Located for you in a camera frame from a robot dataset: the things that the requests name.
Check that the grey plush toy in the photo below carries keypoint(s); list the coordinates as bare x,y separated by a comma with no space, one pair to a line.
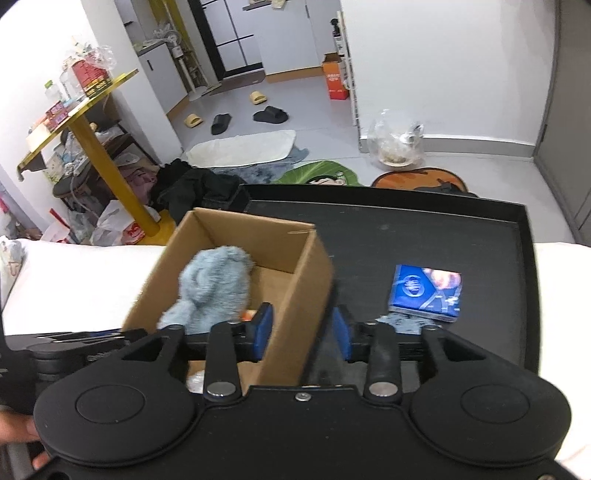
212,286

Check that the white floor mat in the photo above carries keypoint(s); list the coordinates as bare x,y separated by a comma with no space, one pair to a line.
240,148

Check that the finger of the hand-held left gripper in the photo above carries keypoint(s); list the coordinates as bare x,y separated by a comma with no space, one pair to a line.
92,336

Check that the grey-blue fluffy rug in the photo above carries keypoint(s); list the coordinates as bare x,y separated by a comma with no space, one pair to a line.
277,168

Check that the yellow round side table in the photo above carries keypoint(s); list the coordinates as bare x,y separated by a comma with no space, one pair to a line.
97,152

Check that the orange cardboard box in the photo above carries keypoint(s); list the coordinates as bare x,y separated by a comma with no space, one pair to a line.
335,78

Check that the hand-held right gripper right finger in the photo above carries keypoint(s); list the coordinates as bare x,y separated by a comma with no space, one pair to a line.
342,332

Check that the black rectangular tray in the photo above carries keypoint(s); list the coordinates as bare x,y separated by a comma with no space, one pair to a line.
438,240

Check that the black slipper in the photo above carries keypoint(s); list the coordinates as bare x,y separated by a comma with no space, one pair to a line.
271,115
220,123

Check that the large red box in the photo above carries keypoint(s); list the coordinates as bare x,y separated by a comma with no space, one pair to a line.
91,78

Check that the hamburger plush toy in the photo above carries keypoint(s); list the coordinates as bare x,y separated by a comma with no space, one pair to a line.
247,315

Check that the clear plastic bag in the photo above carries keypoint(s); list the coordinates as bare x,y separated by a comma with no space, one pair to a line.
397,141

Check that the pile of black clothes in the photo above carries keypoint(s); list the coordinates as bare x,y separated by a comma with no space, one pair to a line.
198,191

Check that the white low cabinet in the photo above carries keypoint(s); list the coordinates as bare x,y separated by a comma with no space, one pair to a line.
161,74

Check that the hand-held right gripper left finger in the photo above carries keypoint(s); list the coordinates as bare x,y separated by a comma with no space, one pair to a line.
262,330

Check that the white shopping bag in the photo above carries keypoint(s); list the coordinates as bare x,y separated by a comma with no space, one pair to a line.
117,226

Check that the blue tissue packet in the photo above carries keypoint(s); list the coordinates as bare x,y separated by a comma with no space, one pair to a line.
427,293

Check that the small red box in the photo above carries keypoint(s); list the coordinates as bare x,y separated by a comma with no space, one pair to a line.
56,113

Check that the green leaf shaped rug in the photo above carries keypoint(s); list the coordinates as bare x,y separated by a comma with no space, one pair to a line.
318,173

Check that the white standing fan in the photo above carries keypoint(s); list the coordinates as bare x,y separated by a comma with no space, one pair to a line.
182,64

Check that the white kitchen cabinet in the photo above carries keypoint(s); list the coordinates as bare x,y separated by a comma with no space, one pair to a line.
295,37

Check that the yellow slipper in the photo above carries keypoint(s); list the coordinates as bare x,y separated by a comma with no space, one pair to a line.
258,97
194,121

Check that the small grey cloth scrap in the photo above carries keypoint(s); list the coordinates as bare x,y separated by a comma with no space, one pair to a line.
399,323

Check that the person's left hand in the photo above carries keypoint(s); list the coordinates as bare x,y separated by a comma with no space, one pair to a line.
18,429

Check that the orange round rug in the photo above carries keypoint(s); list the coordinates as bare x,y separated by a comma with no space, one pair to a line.
415,179

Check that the brown cardboard box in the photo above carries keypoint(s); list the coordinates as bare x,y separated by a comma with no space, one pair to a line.
281,277

